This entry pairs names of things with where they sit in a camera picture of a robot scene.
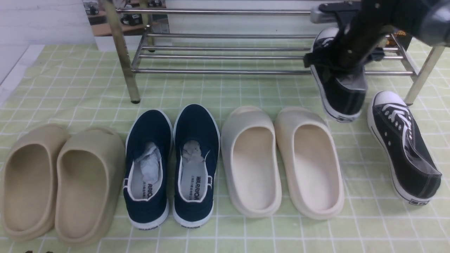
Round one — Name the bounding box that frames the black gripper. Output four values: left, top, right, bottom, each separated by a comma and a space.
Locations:
304, 1, 394, 71

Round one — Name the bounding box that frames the black canvas sneaker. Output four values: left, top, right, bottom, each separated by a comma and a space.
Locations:
367, 91, 442, 206
309, 27, 368, 123

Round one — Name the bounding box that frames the silver metal shoe rack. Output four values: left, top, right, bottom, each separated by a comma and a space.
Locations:
100, 0, 450, 106

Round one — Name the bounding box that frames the black poster box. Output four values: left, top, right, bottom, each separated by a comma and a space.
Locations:
386, 30, 413, 51

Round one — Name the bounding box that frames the cream foam slide, left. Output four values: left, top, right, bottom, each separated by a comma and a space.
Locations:
221, 106, 282, 218

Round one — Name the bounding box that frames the cream foam slide,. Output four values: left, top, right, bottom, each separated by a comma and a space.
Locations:
221, 106, 282, 218
274, 107, 345, 220

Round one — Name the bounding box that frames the cream foam slide, right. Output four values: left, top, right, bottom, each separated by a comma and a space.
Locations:
274, 107, 345, 220

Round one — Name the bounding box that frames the navy canvas slip-on, right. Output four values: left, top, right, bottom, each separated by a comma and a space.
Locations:
173, 104, 220, 228

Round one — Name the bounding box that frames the navy canvas slip-on,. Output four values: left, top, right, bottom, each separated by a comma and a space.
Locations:
173, 104, 220, 228
123, 110, 173, 230

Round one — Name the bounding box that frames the navy canvas slip-on, left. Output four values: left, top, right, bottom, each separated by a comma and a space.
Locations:
123, 110, 173, 230

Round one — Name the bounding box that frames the green checkered table cloth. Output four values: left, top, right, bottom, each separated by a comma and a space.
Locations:
1, 45, 449, 253

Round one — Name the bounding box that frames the tan foam slide, inner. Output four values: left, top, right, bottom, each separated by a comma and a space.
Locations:
54, 126, 126, 246

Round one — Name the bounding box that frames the tan foam slide,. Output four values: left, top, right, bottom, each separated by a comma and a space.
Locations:
54, 126, 126, 246
1, 124, 69, 241

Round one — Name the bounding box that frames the tan foam slide, outer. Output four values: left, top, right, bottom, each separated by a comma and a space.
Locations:
1, 124, 69, 241

